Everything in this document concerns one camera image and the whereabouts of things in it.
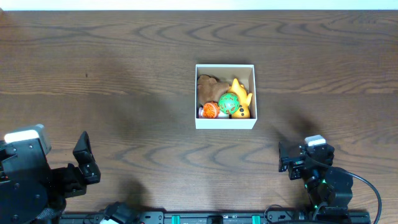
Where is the green number ball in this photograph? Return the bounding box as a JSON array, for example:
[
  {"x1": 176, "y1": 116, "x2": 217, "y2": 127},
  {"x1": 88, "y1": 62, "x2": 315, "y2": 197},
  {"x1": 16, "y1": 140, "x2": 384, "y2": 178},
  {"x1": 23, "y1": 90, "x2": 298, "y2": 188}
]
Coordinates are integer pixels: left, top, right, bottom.
[{"x1": 218, "y1": 93, "x2": 240, "y2": 115}]

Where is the orange lattice ball toy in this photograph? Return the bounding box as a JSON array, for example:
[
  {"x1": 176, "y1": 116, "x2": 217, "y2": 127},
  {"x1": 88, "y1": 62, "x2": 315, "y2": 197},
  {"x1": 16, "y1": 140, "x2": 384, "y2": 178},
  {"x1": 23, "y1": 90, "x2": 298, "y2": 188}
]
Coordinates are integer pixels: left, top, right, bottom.
[{"x1": 202, "y1": 101, "x2": 220, "y2": 119}]

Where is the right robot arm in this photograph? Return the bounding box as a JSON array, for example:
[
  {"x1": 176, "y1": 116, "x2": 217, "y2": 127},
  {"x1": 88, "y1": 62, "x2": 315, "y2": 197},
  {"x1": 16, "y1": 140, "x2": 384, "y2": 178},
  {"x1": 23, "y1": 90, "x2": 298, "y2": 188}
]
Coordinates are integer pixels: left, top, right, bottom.
[{"x1": 279, "y1": 142, "x2": 353, "y2": 214}]

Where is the brown plush bear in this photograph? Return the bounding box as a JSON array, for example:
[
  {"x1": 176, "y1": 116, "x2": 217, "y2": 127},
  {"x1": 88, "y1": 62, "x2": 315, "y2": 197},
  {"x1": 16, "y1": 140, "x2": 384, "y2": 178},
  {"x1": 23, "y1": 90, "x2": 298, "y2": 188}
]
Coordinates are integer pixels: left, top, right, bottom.
[{"x1": 197, "y1": 75, "x2": 229, "y2": 105}]

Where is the yellow plastic toy figure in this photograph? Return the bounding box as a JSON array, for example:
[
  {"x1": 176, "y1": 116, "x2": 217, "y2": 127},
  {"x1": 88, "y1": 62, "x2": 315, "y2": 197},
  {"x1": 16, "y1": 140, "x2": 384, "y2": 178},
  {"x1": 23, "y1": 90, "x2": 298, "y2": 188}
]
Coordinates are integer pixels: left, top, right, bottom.
[{"x1": 228, "y1": 78, "x2": 252, "y2": 119}]

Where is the pink white duck toy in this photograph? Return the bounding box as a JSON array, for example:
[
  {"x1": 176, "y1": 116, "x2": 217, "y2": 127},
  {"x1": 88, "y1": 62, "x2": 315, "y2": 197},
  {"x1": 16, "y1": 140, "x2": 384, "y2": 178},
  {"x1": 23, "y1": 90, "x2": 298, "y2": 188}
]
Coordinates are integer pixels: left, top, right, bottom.
[{"x1": 198, "y1": 107, "x2": 229, "y2": 119}]

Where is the white cardboard box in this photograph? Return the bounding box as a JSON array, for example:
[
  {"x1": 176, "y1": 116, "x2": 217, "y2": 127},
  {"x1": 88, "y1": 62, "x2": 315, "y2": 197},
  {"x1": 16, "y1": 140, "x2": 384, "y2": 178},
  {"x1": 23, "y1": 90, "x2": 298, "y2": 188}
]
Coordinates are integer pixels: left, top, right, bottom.
[{"x1": 195, "y1": 64, "x2": 258, "y2": 129}]

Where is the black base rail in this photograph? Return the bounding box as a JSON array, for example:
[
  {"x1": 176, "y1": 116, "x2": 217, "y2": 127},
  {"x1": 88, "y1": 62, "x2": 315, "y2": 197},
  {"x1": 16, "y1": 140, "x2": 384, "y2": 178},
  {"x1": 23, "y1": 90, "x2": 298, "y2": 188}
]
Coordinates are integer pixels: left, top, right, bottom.
[{"x1": 58, "y1": 202, "x2": 371, "y2": 224}]

